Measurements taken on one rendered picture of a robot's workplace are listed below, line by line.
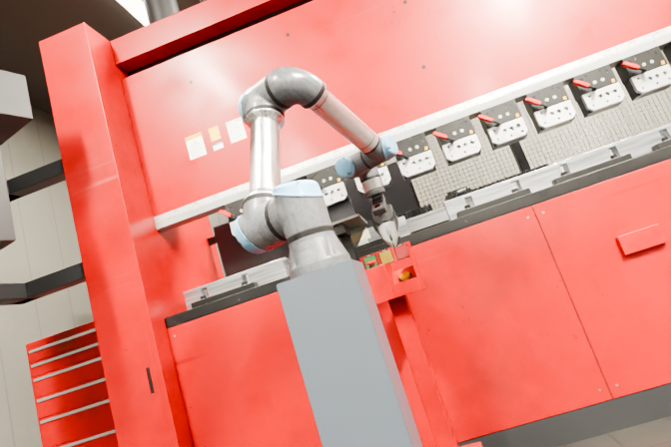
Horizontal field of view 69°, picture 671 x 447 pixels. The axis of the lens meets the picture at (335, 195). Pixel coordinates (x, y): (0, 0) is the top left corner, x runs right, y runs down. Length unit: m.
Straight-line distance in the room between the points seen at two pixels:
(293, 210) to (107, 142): 1.39
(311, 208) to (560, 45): 1.52
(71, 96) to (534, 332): 2.21
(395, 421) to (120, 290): 1.45
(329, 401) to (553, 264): 1.17
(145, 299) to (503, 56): 1.82
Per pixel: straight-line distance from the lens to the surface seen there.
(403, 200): 2.65
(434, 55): 2.29
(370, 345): 1.07
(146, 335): 2.19
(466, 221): 1.98
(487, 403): 2.02
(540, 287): 2.00
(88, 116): 2.49
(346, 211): 2.15
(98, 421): 2.79
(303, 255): 1.12
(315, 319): 1.09
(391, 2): 2.43
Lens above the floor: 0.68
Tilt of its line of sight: 13 degrees up
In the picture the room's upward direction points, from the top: 18 degrees counter-clockwise
